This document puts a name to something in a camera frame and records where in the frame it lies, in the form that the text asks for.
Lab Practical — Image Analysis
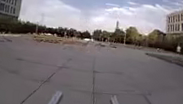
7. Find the dry grass patch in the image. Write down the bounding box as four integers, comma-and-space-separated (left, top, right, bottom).
30, 33, 86, 49

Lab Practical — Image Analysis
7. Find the grey paved plaza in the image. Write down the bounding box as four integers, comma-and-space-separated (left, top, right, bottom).
0, 29, 183, 104

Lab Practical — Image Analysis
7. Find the tall tower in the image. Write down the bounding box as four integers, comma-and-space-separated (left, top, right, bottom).
114, 20, 120, 31

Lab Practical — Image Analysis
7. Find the dark green hedge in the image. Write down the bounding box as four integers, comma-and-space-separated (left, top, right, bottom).
0, 20, 38, 41

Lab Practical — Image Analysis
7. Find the row of trees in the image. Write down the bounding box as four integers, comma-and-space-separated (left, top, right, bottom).
0, 9, 183, 59

